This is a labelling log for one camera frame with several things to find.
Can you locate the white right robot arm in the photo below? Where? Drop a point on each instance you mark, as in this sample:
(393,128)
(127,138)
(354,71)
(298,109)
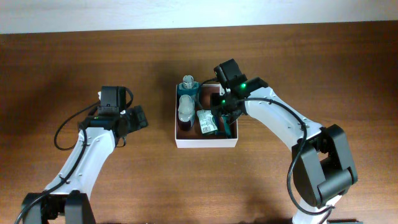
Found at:
(322,168)

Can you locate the white green soap packet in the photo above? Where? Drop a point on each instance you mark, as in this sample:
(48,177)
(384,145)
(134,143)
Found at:
(207,121)

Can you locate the teal mouthwash bottle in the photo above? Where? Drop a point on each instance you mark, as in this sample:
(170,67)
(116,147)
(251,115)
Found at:
(188,86)

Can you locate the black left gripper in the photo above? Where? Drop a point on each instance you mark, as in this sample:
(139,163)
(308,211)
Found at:
(138,119)

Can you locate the green red toothpaste tube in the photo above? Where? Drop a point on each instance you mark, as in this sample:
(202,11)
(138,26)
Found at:
(227,129)

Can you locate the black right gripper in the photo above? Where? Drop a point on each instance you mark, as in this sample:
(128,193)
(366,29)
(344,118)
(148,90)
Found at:
(217,107)

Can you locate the clear purple liquid bottle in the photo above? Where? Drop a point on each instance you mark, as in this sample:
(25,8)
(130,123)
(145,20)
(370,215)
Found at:
(186,112)

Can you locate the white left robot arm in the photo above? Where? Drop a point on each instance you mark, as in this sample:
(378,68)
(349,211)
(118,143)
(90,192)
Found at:
(68,195)

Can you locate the white cardboard box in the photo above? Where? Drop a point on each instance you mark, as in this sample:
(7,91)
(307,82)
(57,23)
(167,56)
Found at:
(194,138)

